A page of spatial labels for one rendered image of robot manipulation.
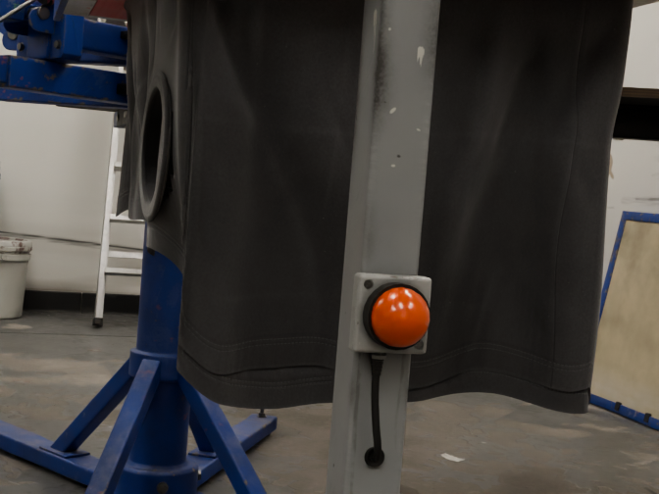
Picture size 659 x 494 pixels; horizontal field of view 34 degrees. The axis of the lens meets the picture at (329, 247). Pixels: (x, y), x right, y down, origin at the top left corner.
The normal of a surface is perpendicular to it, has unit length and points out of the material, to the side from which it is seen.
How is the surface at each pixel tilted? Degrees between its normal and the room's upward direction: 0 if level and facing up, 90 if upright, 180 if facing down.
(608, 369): 78
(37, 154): 90
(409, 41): 90
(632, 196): 90
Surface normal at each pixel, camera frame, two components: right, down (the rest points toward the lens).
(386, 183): 0.29, 0.07
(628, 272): -0.91, -0.24
